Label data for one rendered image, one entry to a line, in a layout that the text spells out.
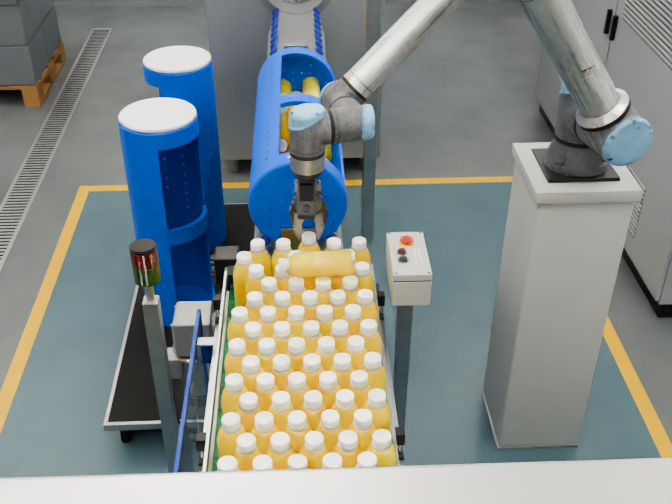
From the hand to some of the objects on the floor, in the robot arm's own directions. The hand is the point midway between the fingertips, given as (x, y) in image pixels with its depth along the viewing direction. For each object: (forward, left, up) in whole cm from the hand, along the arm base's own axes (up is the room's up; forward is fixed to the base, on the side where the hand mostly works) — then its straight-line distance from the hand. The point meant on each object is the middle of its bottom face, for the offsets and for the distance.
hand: (308, 237), depth 232 cm
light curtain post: (-28, -165, -103) cm, 197 cm away
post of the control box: (-25, +4, -110) cm, 113 cm away
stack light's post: (+40, +22, -110) cm, 119 cm away
